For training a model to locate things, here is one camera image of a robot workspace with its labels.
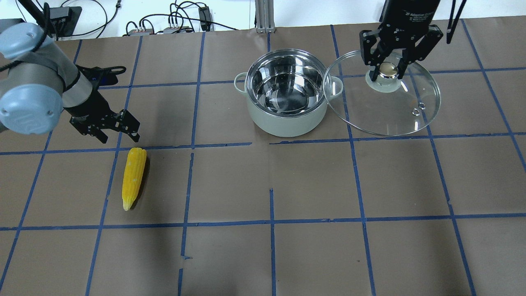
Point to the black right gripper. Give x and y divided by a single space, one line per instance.
411 12

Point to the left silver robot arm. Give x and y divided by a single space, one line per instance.
42 82

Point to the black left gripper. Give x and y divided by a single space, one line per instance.
87 104

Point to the brown paper table mat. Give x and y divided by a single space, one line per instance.
227 209

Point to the yellow corn cob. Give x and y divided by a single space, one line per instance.
132 177

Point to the aluminium frame post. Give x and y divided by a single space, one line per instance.
264 16

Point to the usb hub board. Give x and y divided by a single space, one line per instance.
176 30
140 32

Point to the pale green cooking pot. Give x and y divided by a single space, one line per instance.
288 91

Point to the black power adapter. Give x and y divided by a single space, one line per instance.
205 18

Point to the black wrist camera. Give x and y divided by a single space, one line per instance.
102 76

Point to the glass pot lid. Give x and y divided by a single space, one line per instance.
392 105

